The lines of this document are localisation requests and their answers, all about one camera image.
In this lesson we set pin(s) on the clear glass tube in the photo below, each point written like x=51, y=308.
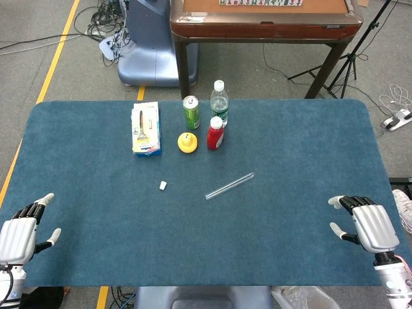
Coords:
x=229, y=186

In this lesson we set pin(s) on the clear plastic bag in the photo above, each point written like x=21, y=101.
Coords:
x=302, y=299

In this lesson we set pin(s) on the black bag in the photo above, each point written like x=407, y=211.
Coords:
x=42, y=299

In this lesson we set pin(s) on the blue-grey robot torso base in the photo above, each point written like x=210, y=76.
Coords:
x=202, y=297

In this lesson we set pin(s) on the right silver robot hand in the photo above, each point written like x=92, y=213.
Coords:
x=375, y=227

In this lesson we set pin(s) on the green drink can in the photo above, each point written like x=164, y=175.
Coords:
x=192, y=116

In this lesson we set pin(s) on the white sneaker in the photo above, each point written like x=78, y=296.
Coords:
x=404, y=206

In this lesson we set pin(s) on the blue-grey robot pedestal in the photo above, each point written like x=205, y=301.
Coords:
x=151, y=48

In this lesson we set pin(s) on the clear water bottle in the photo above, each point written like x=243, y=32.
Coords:
x=219, y=103

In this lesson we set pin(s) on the blue felt table mat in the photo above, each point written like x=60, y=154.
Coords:
x=273, y=219

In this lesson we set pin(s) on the boxed razor package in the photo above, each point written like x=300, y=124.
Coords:
x=146, y=128

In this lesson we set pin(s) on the brown mahjong table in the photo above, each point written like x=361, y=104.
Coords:
x=264, y=25

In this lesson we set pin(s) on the black tripod stand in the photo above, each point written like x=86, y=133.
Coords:
x=351, y=58

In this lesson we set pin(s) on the red ketchup bottle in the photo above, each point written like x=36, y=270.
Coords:
x=215, y=136

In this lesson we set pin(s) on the white power strip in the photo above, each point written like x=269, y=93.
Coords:
x=397, y=119

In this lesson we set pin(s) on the row of mahjong tiles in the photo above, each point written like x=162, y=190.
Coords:
x=260, y=2

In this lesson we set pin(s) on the black equipment case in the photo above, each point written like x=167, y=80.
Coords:
x=400, y=185

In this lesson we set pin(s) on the yellow call bell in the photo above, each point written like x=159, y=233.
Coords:
x=187, y=143

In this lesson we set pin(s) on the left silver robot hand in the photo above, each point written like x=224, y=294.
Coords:
x=17, y=238

